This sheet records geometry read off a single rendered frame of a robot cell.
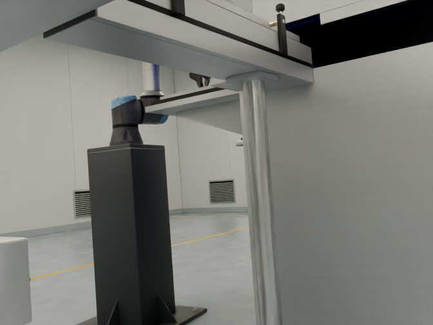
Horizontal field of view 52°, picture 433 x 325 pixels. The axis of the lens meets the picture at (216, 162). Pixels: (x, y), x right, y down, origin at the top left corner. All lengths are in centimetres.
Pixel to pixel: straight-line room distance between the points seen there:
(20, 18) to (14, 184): 609
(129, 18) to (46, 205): 634
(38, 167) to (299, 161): 595
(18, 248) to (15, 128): 614
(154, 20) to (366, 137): 61
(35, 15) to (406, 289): 93
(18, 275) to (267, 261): 54
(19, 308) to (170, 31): 47
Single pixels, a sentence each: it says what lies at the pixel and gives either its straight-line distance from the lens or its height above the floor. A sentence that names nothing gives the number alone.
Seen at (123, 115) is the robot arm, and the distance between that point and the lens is 203.
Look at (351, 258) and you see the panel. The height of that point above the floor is 40.
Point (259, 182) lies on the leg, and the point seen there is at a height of 60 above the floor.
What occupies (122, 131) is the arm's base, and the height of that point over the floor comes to 85.
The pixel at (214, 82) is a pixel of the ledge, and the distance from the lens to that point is 118.
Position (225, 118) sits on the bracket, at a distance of 144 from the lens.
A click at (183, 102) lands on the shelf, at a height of 87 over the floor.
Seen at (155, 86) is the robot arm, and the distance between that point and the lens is 211.
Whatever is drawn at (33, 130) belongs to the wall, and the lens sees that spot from 693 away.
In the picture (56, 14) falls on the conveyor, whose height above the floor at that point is 84.
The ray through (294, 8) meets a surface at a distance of 126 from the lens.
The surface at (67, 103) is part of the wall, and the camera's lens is 732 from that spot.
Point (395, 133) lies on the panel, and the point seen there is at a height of 69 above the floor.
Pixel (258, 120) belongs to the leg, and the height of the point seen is 74.
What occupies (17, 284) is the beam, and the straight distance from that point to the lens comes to 69.
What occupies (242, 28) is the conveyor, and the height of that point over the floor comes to 91.
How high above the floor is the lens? 61
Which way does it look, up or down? 2 degrees up
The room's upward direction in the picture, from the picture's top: 4 degrees counter-clockwise
